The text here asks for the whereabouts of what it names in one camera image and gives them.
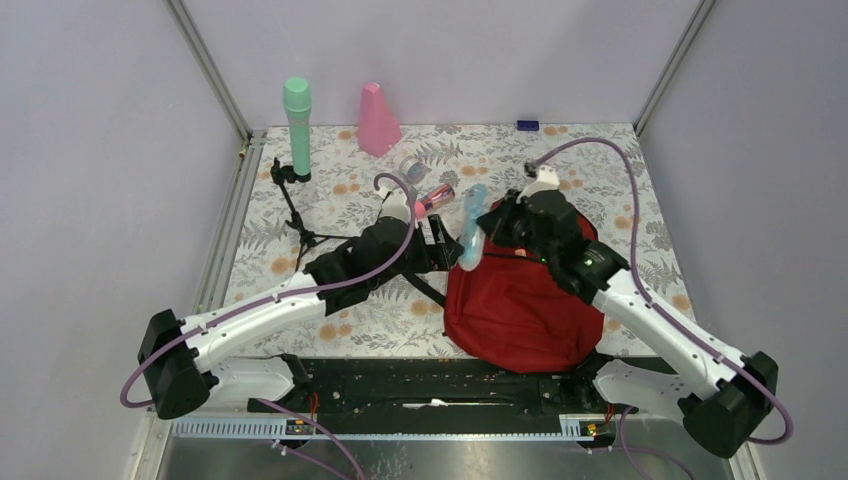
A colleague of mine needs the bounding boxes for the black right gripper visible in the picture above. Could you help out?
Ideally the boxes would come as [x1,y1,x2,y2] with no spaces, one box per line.
[478,188,557,265]

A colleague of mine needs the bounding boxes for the red backpack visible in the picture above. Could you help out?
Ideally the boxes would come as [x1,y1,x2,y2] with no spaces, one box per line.
[406,240,604,373]

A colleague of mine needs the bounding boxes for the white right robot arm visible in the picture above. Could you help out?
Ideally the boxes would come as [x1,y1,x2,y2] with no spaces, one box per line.
[475,190,779,459]

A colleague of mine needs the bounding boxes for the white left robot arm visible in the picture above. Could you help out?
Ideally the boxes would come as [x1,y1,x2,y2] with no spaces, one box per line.
[131,215,464,420]

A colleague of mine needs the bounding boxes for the pink capped tube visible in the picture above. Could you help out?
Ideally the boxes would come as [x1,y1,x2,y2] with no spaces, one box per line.
[414,183,455,220]

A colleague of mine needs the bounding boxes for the clear glitter jar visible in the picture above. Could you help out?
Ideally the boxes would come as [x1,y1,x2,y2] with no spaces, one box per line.
[398,156,431,185]

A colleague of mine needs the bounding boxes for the small blue block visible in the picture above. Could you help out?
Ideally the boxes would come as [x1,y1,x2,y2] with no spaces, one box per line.
[516,120,540,131]

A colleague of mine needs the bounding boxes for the pink cone block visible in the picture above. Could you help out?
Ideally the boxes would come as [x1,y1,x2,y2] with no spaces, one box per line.
[358,82,403,158]

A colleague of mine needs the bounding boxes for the floral table mat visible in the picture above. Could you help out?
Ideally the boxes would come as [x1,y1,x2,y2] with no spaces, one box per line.
[225,123,692,357]

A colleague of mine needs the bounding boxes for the black mini tripod stand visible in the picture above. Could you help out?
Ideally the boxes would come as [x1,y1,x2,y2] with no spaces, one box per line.
[270,157,352,260]

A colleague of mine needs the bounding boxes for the green toy microphone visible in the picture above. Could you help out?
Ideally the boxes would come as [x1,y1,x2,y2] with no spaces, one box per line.
[283,77,312,181]

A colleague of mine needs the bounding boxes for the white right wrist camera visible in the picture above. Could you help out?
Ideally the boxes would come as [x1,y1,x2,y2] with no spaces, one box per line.
[519,165,560,198]

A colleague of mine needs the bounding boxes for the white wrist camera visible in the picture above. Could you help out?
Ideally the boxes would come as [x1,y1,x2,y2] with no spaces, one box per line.
[378,189,414,224]
[519,165,560,198]

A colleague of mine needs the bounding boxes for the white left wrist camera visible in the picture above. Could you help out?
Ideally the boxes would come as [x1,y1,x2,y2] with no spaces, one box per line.
[378,189,414,224]

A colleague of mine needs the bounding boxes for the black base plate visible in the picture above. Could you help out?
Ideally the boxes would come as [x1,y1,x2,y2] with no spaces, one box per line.
[277,352,612,437]

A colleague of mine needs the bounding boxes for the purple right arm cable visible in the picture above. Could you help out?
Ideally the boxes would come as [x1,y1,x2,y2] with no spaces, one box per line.
[524,137,794,480]

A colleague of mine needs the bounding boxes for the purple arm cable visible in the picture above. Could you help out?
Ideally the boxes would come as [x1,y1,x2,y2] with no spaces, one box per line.
[119,172,419,480]
[524,137,794,480]

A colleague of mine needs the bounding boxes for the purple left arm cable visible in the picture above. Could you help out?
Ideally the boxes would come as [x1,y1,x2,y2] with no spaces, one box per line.
[119,172,419,480]

